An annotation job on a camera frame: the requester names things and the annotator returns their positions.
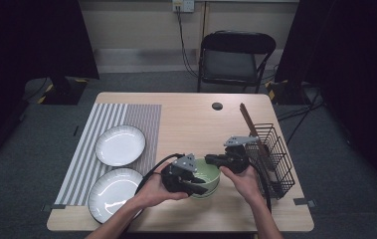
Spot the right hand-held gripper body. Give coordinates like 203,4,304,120
223,134,260,174

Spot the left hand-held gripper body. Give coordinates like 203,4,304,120
160,152,198,196

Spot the black wire basket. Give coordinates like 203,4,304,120
244,122,296,201

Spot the white plate with dark rim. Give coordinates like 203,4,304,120
88,167,144,224
94,124,147,167

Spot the person's left hand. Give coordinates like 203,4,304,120
135,171,190,210

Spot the person's right hand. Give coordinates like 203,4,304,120
219,163,266,204

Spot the brown wooden chopstick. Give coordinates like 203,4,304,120
239,103,271,170
240,103,273,170

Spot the grey striped placemat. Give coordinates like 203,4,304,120
54,103,162,207

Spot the grey tape strip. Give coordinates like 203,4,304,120
41,203,67,212
292,197,317,208

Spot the black stand base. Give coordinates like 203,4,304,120
265,79,313,107
38,74,90,107

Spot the black folding chair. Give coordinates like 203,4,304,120
196,30,278,95

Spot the black curtain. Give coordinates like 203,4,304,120
275,0,377,200
0,0,100,170

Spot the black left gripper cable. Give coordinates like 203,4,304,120
135,152,185,195

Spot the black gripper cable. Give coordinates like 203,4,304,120
249,162,274,213
135,152,185,195

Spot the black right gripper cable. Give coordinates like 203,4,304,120
249,162,274,213

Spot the black floor cable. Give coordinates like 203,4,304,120
285,88,323,146
276,102,325,121

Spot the black wall cable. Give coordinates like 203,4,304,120
175,8,200,79

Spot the white wall socket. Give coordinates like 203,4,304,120
171,0,196,14

